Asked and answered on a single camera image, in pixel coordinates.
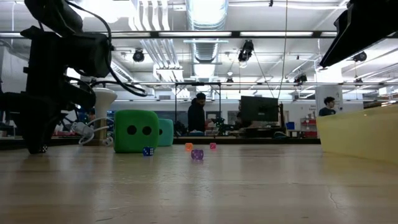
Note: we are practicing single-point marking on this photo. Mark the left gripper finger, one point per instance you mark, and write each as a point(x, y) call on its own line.
point(48, 127)
point(31, 133)

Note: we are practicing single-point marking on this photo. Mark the small black white-dotted die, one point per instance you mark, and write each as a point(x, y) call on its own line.
point(43, 149)

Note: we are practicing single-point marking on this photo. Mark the large green foam die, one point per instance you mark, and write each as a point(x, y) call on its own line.
point(135, 130)

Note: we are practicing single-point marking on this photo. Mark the small blue die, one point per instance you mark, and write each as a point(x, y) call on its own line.
point(148, 151)

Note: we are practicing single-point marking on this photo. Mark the large teal foam die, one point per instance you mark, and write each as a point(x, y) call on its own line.
point(166, 132)

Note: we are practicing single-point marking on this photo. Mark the small orange die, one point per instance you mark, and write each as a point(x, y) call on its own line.
point(188, 147)

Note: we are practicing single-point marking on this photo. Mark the small purple die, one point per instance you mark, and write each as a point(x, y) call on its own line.
point(197, 154)

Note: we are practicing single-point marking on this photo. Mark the small red die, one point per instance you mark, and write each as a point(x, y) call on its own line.
point(213, 145)

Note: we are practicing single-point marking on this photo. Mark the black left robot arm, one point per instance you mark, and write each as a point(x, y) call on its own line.
point(53, 15)

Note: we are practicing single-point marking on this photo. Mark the black ceiling spotlight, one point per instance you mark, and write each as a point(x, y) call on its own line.
point(138, 56)
point(245, 51)
point(359, 56)
point(300, 78)

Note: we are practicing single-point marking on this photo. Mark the white mushroom lamp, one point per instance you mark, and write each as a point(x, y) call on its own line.
point(104, 102)

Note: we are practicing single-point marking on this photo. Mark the yellow translucent plastic tray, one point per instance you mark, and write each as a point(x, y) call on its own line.
point(357, 133)

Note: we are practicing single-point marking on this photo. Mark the blue storage bin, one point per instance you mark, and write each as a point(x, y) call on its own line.
point(290, 125)

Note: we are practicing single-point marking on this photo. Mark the black overhead beam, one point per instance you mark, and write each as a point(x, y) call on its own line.
point(236, 34)

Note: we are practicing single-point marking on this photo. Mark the black computer monitor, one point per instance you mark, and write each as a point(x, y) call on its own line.
point(259, 109)

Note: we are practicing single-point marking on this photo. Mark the standing person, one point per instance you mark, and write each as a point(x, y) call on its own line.
point(196, 115)

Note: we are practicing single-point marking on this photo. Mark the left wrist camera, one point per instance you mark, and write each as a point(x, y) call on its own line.
point(90, 54)

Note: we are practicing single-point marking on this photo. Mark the silver ventilation duct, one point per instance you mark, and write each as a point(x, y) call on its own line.
point(205, 46)

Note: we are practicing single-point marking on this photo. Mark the black metal table frame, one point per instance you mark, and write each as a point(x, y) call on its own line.
point(248, 140)

